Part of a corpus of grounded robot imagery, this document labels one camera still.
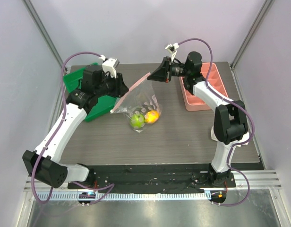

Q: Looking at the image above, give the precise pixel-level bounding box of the purple cable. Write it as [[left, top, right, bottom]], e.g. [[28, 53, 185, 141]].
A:
[[178, 38, 255, 207], [31, 51, 116, 205]]

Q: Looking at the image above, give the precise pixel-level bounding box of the white cloth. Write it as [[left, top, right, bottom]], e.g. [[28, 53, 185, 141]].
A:
[[209, 127, 250, 147]]

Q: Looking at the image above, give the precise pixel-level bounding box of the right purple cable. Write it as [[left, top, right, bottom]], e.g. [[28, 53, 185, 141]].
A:
[[178, 38, 255, 207]]

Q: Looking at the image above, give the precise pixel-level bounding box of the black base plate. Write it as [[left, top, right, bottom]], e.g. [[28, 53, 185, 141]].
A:
[[81, 164, 236, 194]]

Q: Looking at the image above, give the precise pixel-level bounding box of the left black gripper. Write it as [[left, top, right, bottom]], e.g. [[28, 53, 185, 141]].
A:
[[94, 70, 128, 98]]

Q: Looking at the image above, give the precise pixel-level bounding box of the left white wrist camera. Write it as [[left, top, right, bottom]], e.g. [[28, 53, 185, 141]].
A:
[[99, 55, 120, 79]]

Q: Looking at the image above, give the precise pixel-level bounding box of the green fake fruit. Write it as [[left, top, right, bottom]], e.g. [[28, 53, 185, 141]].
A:
[[130, 113, 145, 129]]

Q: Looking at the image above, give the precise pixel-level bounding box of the yellow fake fruit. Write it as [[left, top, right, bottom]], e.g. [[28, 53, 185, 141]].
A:
[[144, 110, 160, 124]]

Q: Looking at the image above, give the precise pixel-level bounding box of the pink compartment tray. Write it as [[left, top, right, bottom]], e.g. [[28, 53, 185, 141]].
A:
[[179, 62, 229, 111]]

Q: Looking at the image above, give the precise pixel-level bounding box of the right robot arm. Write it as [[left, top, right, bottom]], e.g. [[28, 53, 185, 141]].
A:
[[147, 52, 248, 187]]

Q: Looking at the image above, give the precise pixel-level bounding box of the green plastic tray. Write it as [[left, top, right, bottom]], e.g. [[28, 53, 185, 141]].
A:
[[66, 64, 118, 122]]

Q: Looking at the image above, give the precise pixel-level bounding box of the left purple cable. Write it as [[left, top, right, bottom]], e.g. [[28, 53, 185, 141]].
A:
[[31, 51, 116, 205]]

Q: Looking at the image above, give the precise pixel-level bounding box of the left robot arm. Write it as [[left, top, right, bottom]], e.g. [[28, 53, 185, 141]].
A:
[[22, 63, 128, 189]]

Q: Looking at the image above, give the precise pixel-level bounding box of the aluminium front rail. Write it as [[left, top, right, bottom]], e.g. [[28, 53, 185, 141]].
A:
[[34, 171, 282, 204]]

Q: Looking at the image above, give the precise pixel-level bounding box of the clear zip top bag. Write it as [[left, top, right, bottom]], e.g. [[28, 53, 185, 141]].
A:
[[110, 73, 162, 133]]

